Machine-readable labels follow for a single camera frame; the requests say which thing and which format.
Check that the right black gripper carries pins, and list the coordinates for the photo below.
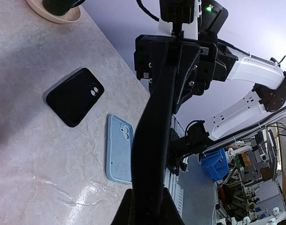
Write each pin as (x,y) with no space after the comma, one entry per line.
(197,62)

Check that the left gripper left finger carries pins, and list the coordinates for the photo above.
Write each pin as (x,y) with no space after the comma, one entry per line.
(125,214)

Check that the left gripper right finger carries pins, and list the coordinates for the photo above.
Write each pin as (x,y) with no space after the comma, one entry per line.
(169,213)

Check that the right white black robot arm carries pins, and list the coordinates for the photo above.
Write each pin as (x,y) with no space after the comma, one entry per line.
(267,95)

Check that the light blue phone case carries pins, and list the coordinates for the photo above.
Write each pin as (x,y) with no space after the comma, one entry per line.
(118,153)

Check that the blue plastic storage bin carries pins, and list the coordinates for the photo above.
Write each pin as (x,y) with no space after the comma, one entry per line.
(215,164)

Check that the black mug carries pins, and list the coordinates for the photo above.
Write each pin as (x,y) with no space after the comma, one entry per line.
(60,7)

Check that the front aluminium rail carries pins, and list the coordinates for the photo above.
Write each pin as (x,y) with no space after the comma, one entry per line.
(171,181)

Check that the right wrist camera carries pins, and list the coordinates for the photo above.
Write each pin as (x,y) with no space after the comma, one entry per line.
(180,18)

